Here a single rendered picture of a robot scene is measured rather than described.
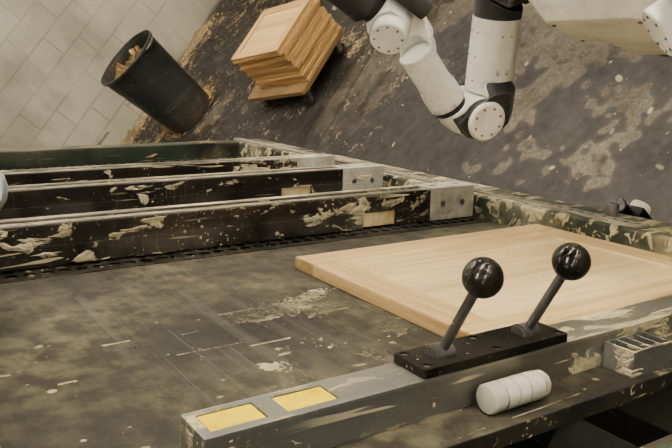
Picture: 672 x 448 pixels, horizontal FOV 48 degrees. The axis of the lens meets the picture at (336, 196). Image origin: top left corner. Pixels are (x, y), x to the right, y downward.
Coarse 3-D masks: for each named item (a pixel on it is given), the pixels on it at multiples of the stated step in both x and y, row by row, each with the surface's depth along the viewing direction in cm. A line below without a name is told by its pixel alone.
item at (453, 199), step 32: (352, 192) 154; (384, 192) 154; (416, 192) 158; (448, 192) 163; (0, 224) 118; (32, 224) 117; (64, 224) 119; (96, 224) 122; (128, 224) 125; (160, 224) 128; (192, 224) 131; (224, 224) 135; (256, 224) 138; (288, 224) 142; (320, 224) 146; (352, 224) 150; (0, 256) 115; (32, 256) 117; (64, 256) 120; (96, 256) 123; (128, 256) 126
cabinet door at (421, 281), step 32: (320, 256) 123; (352, 256) 123; (384, 256) 125; (416, 256) 126; (448, 256) 126; (480, 256) 127; (512, 256) 127; (544, 256) 128; (608, 256) 129; (640, 256) 128; (352, 288) 109; (384, 288) 106; (416, 288) 108; (448, 288) 108; (512, 288) 109; (544, 288) 109; (576, 288) 110; (608, 288) 110; (640, 288) 109; (416, 320) 97; (448, 320) 94; (480, 320) 94; (512, 320) 94; (544, 320) 94
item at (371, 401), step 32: (576, 320) 88; (608, 320) 89; (640, 320) 89; (544, 352) 79; (576, 352) 82; (320, 384) 69; (352, 384) 69; (384, 384) 69; (416, 384) 70; (448, 384) 72; (480, 384) 75; (192, 416) 62; (288, 416) 63; (320, 416) 64; (352, 416) 66; (384, 416) 68; (416, 416) 71
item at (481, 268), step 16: (464, 272) 68; (480, 272) 67; (496, 272) 67; (480, 288) 67; (496, 288) 67; (464, 304) 70; (464, 320) 71; (448, 336) 73; (432, 352) 73; (448, 352) 74
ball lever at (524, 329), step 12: (564, 252) 74; (576, 252) 74; (588, 252) 75; (552, 264) 75; (564, 264) 74; (576, 264) 73; (588, 264) 74; (564, 276) 74; (576, 276) 74; (552, 288) 77; (540, 300) 78; (540, 312) 79; (516, 324) 81; (528, 324) 80; (528, 336) 80
